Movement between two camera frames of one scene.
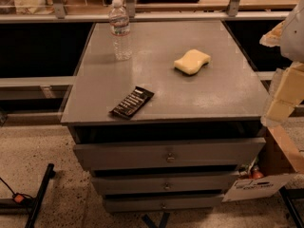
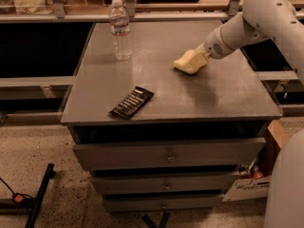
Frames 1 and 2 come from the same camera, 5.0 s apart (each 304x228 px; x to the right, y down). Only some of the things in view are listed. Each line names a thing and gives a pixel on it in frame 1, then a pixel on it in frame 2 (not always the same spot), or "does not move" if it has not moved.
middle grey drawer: x=162 y=183 does not move
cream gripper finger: x=286 y=93 -> x=214 y=47
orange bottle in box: x=256 y=173 does not move
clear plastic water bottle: x=120 y=28 does not move
